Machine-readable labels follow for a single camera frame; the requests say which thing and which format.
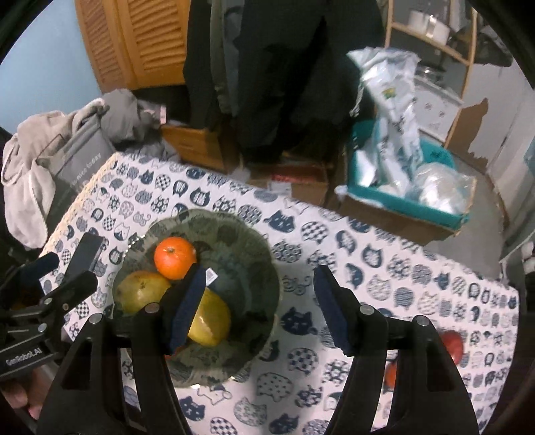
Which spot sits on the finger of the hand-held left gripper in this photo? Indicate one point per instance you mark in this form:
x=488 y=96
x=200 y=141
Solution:
x=39 y=270
x=87 y=251

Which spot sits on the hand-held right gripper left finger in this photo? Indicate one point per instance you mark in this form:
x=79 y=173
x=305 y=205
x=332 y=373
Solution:
x=188 y=309

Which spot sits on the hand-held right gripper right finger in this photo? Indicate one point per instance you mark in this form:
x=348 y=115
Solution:
x=330 y=305

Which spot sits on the yellow pear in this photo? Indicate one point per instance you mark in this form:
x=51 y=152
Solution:
x=142 y=292
x=213 y=318

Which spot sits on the orange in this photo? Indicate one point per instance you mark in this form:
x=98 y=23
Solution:
x=175 y=257
x=391 y=374

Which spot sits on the green glass bowl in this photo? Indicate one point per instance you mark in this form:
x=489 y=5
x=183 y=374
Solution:
x=238 y=267

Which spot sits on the red apple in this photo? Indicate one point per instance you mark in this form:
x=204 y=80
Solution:
x=453 y=347

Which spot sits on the person's left hand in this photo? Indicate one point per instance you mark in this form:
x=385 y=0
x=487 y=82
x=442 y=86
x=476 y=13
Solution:
x=16 y=397

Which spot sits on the grey fabric basket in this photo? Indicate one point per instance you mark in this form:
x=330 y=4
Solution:
x=79 y=163

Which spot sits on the cardboard box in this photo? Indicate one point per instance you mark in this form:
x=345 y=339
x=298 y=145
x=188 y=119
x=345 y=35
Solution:
x=309 y=192
x=388 y=226

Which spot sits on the grey laundry basket with clothes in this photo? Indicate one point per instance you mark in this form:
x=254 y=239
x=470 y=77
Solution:
x=25 y=167

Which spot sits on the teal plastic basket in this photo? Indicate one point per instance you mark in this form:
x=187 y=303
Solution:
x=397 y=205

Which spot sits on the red flat packet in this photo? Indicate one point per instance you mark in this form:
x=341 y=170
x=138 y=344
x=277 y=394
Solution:
x=301 y=177

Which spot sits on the grey clothing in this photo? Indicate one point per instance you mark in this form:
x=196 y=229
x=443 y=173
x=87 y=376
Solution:
x=121 y=113

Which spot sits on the wooden drawer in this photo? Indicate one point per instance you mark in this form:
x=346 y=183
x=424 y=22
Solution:
x=196 y=146

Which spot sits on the clear plastic bag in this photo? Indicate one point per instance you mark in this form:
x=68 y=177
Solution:
x=439 y=188

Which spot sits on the white rice bag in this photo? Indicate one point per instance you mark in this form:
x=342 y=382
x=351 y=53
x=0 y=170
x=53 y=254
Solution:
x=393 y=125

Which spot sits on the wooden louvered wardrobe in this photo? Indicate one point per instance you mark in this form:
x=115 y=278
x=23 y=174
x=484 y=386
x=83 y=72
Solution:
x=138 y=42

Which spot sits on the white storage box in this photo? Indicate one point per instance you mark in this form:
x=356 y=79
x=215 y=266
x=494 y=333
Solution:
x=434 y=108

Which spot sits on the black coat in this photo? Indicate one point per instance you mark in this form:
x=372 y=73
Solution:
x=284 y=83

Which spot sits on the grey jacket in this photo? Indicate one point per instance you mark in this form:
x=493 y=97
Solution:
x=223 y=62

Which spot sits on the steel pot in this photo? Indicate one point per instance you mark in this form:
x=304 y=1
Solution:
x=430 y=73

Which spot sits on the white door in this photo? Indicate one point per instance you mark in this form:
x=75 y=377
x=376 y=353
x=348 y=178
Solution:
x=510 y=117

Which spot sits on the wooden shelf rack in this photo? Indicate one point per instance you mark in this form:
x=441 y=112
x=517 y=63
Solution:
x=418 y=37

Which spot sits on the white cooking pot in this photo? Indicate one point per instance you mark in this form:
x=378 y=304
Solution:
x=426 y=23

